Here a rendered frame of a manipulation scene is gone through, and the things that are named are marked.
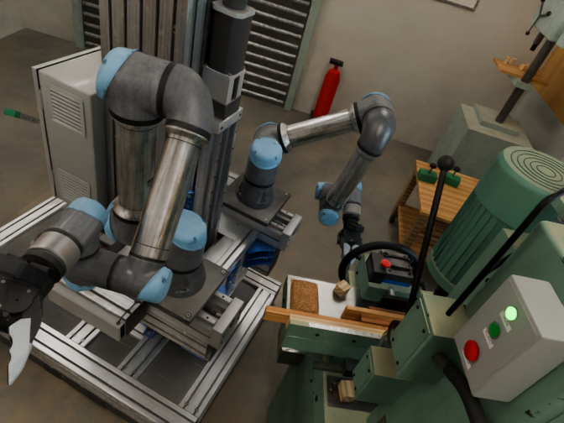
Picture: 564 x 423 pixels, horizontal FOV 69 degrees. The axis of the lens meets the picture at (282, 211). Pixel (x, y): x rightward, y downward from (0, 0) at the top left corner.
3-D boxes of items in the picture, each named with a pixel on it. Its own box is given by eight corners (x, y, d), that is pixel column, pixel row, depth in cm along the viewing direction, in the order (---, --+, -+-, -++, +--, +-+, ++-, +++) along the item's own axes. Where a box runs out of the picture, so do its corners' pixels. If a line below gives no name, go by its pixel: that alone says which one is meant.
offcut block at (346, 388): (337, 385, 112) (341, 379, 110) (349, 385, 113) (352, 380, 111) (340, 401, 109) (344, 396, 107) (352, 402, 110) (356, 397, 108)
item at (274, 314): (473, 351, 119) (481, 343, 117) (476, 357, 118) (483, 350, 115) (263, 313, 112) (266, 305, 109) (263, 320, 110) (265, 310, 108)
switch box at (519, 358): (486, 342, 67) (550, 280, 57) (509, 403, 60) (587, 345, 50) (451, 336, 67) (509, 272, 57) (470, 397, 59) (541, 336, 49)
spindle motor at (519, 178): (483, 255, 105) (566, 155, 85) (509, 313, 92) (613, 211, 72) (418, 242, 103) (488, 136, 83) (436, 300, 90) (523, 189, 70)
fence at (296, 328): (491, 366, 117) (502, 356, 113) (493, 372, 116) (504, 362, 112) (284, 330, 110) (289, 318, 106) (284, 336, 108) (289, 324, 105)
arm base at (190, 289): (142, 282, 120) (143, 259, 114) (174, 251, 131) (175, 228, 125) (186, 306, 117) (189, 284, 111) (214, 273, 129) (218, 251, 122)
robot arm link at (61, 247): (81, 241, 72) (35, 223, 71) (66, 260, 69) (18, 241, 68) (79, 267, 77) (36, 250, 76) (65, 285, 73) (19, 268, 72)
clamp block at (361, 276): (394, 279, 138) (406, 261, 132) (402, 312, 128) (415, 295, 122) (352, 270, 136) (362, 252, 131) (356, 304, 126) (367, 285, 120)
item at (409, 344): (425, 342, 86) (462, 300, 76) (436, 384, 79) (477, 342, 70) (387, 336, 85) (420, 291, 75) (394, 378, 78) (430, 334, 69)
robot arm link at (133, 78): (153, 263, 113) (164, 75, 78) (100, 248, 113) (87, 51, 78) (169, 234, 122) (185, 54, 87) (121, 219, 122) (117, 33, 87)
